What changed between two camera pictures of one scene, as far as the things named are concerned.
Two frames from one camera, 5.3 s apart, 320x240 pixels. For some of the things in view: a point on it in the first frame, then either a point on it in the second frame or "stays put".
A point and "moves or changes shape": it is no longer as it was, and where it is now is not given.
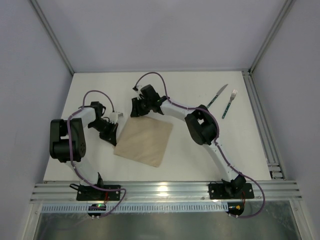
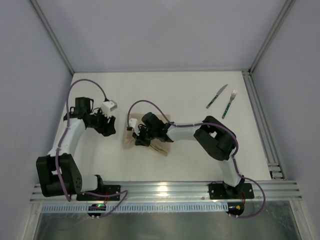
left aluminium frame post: x=52 y=32 stays put
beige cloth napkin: x=143 y=139 moves or changes shape
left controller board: x=96 y=207 stays put
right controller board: x=235 y=208 stays put
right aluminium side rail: x=275 y=169 stays put
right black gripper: x=139 y=105 to x=143 y=135
